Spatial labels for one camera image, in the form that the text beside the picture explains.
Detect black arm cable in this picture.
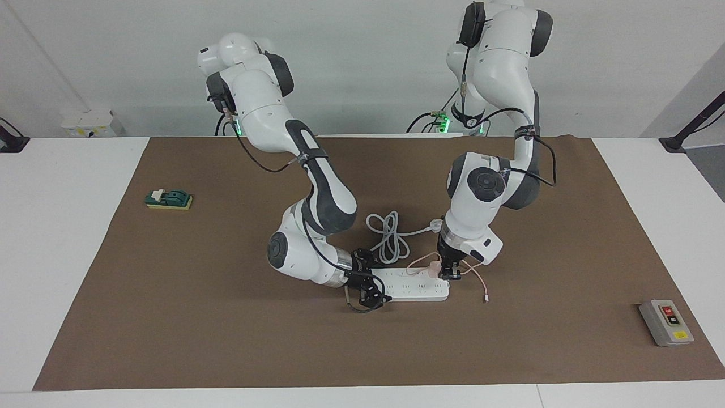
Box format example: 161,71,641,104
214,96,355,275
458,22,559,188

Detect pink charging cable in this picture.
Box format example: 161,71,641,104
406,252,491,303

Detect white power cord with plug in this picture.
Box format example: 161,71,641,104
366,211,444,265

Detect grey push button box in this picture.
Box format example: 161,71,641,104
639,299,695,347

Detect white power strip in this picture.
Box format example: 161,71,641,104
371,267,450,302

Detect black clamp mount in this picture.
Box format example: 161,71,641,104
0,117,30,154

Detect black base cables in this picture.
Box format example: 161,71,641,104
406,109,454,134

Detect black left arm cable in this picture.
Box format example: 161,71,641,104
458,22,559,188

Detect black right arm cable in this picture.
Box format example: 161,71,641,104
214,96,355,275

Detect brown table mat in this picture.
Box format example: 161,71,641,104
32,135,725,392

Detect green knife switch yellow base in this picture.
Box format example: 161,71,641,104
145,189,194,211

